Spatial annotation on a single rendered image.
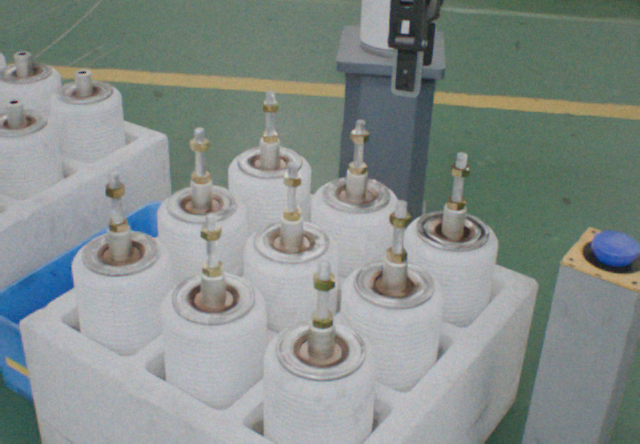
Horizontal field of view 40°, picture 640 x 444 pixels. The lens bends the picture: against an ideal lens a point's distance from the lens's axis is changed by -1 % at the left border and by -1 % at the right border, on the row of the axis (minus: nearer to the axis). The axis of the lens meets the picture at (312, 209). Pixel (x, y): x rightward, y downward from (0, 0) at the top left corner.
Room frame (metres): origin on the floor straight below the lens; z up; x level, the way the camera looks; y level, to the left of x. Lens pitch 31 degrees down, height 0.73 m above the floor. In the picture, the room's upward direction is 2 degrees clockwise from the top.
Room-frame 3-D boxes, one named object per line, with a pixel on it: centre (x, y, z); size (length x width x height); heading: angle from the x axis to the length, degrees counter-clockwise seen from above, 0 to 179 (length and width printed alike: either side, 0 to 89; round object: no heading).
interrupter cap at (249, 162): (0.90, 0.05, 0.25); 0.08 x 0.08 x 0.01
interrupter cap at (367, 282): (0.67, -0.08, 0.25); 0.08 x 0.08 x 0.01
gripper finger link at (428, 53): (0.70, -0.09, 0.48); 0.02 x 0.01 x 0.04; 76
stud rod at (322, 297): (0.57, -0.01, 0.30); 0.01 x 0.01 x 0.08; 37
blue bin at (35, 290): (0.88, 0.25, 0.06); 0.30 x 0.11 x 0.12; 147
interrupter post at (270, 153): (0.90, 0.05, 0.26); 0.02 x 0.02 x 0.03
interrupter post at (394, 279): (0.67, -0.08, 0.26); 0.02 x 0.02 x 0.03
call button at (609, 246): (0.63, -0.26, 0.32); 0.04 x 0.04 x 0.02
